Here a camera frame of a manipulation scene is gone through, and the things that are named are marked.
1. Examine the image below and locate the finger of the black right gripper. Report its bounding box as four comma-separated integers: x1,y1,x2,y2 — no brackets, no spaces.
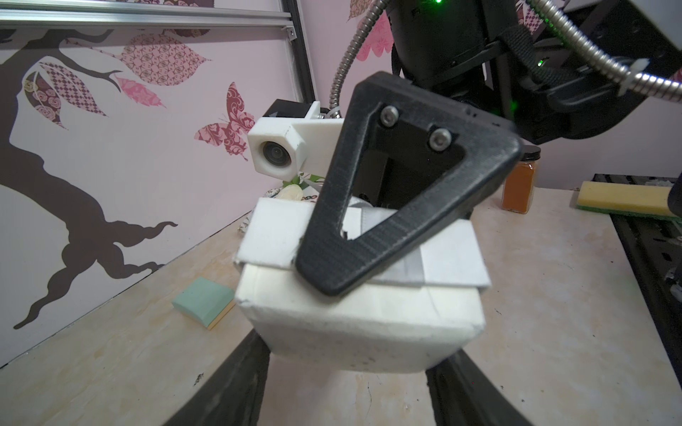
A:
295,72,523,296

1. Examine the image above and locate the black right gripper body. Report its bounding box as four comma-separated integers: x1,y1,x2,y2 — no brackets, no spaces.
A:
385,0,513,177

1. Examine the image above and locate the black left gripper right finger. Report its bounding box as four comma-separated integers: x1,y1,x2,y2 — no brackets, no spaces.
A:
426,350,531,426

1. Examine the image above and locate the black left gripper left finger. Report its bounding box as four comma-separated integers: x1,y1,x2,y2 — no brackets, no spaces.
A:
165,330,271,426

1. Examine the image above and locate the mint green box lid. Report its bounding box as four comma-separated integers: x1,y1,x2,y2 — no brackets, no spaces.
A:
172,278,236,330

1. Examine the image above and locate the brown jar black lid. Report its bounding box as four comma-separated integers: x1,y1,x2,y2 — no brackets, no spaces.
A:
502,145,541,214

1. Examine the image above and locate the white toy radish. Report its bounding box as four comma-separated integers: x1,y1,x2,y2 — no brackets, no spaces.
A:
275,172,325,203

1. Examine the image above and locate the yellow sponge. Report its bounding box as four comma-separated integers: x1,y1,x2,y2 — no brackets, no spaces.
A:
575,181,681,221

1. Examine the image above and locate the black corner frame post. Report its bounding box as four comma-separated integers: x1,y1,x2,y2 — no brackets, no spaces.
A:
280,0,318,102

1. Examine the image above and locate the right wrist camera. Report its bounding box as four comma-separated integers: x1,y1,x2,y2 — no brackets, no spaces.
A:
247,99,344,181

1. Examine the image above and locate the right metal conduit cable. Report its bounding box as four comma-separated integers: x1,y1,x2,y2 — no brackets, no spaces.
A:
327,0,682,115

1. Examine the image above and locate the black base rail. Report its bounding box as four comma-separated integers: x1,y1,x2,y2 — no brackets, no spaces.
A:
592,172,682,390

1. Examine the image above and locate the rear aluminium rail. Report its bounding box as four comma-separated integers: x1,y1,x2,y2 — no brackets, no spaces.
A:
1,1,297,41

